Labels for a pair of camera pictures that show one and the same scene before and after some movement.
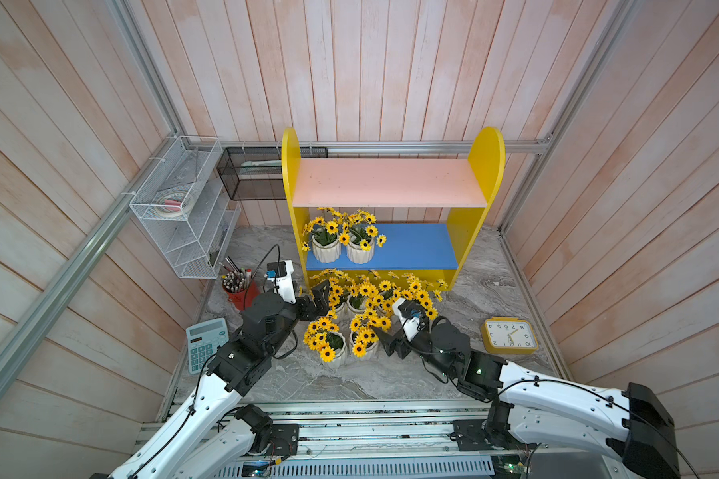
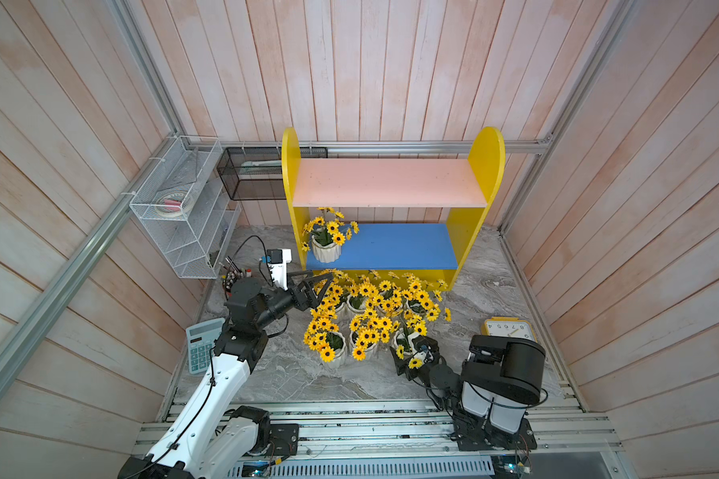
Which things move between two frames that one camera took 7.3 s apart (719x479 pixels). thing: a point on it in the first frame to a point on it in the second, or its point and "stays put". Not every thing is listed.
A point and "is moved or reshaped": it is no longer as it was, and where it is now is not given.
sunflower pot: x=359 y=236 is moved or reshaped
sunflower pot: x=363 y=340 stays put
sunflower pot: x=357 y=298 stays put
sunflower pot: x=340 y=285 stays put
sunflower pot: x=323 y=336 stays put
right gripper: x=404 y=344 to x=411 y=366
